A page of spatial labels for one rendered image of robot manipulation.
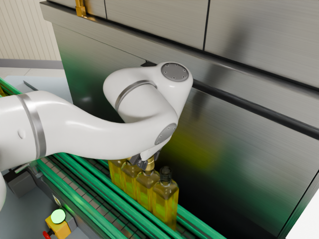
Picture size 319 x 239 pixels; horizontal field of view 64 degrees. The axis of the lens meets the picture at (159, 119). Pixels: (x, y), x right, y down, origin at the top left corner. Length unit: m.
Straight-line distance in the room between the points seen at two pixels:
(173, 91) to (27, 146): 0.23
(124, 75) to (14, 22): 3.27
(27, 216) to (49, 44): 2.69
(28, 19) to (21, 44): 0.37
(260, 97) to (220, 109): 0.10
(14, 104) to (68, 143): 0.08
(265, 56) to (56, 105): 0.38
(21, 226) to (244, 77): 0.92
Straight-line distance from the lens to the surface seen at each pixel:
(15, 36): 3.72
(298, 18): 0.50
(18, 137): 0.32
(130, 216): 0.84
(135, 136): 0.34
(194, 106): 0.63
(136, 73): 0.42
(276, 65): 0.53
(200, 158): 0.73
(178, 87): 0.43
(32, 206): 1.16
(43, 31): 3.52
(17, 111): 0.32
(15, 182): 1.15
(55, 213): 0.98
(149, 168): 0.67
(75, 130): 0.33
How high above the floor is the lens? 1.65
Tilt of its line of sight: 40 degrees down
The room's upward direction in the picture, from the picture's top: straight up
